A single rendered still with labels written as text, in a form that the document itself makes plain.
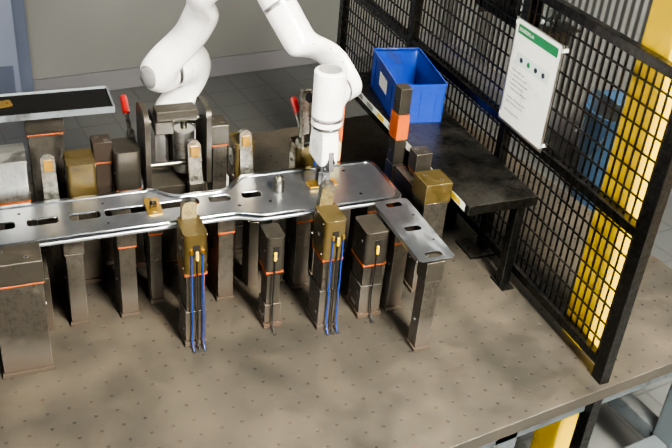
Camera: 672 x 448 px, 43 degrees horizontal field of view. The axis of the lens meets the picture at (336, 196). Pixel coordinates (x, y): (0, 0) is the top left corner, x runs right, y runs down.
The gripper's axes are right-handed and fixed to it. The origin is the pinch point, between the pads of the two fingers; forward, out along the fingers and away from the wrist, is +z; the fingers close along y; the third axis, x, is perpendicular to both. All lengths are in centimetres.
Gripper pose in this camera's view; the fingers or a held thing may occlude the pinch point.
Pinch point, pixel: (322, 175)
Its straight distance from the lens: 238.0
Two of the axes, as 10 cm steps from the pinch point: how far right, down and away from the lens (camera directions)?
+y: 3.6, 5.1, -7.8
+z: -0.8, 8.5, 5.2
